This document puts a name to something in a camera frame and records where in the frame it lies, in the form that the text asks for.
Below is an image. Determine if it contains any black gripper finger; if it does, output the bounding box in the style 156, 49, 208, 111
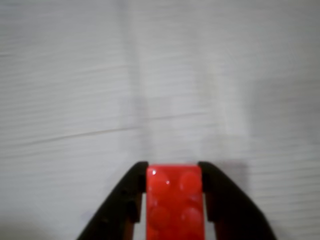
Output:
197, 161, 279, 240
75, 161, 150, 240

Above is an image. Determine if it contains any red lego block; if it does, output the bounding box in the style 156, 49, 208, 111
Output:
145, 163, 208, 240

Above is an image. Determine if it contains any flattened cardboard sheet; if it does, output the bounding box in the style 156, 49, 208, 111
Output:
0, 0, 320, 240

